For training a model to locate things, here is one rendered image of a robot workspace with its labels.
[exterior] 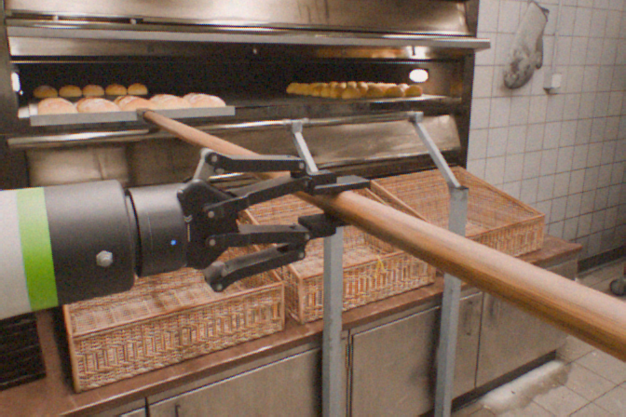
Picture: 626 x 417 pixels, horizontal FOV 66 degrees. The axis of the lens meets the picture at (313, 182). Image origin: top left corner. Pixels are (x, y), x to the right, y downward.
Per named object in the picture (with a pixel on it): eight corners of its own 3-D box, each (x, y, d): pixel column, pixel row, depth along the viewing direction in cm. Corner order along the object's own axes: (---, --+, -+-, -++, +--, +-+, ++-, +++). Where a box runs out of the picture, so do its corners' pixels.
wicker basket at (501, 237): (365, 240, 211) (367, 179, 204) (454, 219, 240) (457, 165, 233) (451, 281, 171) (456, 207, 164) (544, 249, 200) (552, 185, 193)
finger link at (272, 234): (206, 233, 41) (204, 248, 41) (316, 233, 47) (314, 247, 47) (193, 221, 44) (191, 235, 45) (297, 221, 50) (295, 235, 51)
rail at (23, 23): (6, 26, 119) (6, 28, 121) (490, 42, 208) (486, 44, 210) (5, 18, 119) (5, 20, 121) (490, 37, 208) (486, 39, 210)
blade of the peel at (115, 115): (235, 114, 149) (234, 105, 148) (31, 126, 122) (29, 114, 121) (199, 105, 179) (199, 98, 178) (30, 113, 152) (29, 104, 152)
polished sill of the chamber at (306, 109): (20, 130, 143) (18, 116, 142) (452, 104, 232) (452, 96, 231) (20, 132, 138) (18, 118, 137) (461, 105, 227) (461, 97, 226)
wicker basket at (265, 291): (59, 308, 152) (47, 225, 145) (228, 271, 179) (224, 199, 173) (73, 397, 111) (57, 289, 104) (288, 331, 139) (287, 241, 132)
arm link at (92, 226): (61, 332, 33) (46, 207, 31) (53, 272, 43) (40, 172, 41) (151, 312, 36) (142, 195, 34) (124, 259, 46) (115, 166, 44)
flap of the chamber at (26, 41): (7, 36, 120) (11, 55, 137) (491, 48, 208) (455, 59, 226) (6, 26, 119) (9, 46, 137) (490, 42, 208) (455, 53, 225)
